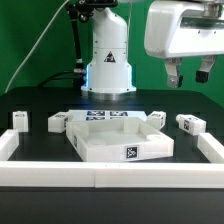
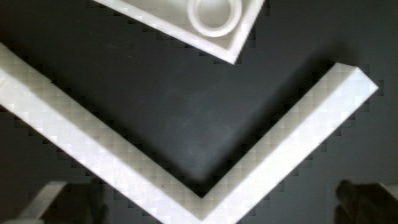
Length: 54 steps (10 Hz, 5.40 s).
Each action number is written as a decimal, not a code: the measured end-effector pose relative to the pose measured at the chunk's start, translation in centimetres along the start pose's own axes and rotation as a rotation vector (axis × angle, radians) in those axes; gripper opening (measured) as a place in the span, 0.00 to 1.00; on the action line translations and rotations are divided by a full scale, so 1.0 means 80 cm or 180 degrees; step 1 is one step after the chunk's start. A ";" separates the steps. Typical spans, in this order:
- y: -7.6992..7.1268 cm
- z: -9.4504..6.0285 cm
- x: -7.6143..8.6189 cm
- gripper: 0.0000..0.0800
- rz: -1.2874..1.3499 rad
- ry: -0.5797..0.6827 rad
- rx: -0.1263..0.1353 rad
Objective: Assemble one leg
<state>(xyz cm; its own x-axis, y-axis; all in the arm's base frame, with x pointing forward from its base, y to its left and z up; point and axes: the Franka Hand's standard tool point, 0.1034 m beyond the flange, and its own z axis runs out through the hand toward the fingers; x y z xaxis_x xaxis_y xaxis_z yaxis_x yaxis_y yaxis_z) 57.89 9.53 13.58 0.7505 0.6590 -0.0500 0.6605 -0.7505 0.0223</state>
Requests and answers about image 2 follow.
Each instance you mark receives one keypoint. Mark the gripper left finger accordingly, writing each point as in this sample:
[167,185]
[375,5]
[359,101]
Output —
[66,204]

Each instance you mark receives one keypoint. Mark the white U-shaped fence wall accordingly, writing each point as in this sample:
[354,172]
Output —
[68,125]

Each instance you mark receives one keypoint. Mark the white square tabletop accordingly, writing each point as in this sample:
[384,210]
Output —
[208,23]

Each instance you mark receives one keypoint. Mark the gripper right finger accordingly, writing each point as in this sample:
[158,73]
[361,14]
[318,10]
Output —
[368,203]

